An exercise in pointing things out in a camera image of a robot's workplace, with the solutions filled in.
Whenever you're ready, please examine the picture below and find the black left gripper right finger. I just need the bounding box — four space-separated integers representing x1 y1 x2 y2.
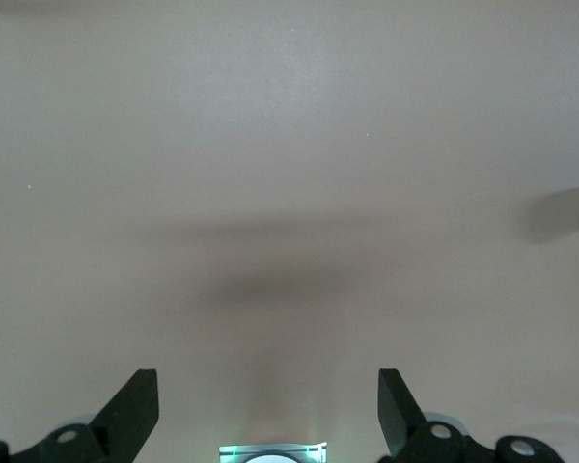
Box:
378 368 565 463

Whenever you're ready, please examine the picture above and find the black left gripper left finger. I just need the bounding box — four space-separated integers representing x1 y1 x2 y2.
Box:
0 368 159 463

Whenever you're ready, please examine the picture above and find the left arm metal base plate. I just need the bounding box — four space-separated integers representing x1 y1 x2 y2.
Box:
218 441 330 463

